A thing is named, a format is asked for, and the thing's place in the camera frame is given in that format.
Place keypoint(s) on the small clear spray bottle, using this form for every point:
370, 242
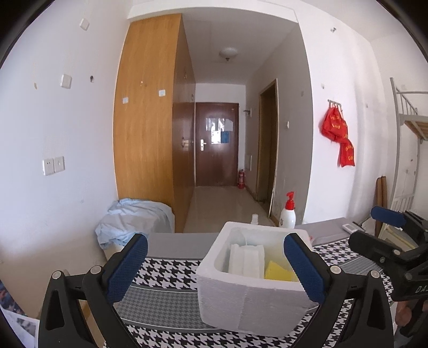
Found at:
255, 219

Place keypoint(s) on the white wall switch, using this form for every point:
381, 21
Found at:
66, 81

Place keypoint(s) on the dark brown entrance door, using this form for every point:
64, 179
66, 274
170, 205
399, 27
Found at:
217, 142

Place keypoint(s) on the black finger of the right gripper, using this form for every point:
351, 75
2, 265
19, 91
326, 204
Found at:
374, 249

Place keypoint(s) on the wooden wardrobe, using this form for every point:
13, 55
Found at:
153, 119

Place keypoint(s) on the light blue fabric bundle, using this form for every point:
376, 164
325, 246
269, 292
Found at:
127, 217

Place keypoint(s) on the red fire extinguisher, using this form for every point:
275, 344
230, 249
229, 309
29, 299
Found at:
241, 179

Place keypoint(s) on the white remote control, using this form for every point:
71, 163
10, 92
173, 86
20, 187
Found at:
351, 228

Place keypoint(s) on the white pump bottle red cap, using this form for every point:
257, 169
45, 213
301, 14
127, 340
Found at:
288, 216

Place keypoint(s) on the red hanging bags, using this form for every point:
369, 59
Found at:
335, 129

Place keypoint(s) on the wooden planks against wall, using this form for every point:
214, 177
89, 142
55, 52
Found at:
381, 199

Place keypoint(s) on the person's right hand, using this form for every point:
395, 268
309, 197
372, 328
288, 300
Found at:
403, 314

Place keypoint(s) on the blue surgical face mask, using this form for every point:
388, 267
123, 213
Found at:
247, 239

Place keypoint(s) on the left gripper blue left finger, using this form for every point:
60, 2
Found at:
123, 266

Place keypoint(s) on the ceiling lamp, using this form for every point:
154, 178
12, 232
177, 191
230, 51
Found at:
228, 53

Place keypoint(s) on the white metal bunk bed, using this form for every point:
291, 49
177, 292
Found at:
407, 188

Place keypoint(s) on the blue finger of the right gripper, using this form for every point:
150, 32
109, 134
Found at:
387, 216

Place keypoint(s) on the white foam box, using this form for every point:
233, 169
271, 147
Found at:
249, 305

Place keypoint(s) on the houndstooth table cloth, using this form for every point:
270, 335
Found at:
194, 302

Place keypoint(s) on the white wall socket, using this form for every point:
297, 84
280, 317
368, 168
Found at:
53, 165

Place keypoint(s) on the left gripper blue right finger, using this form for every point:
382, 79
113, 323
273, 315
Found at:
303, 262

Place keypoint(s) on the white tissue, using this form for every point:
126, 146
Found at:
247, 260

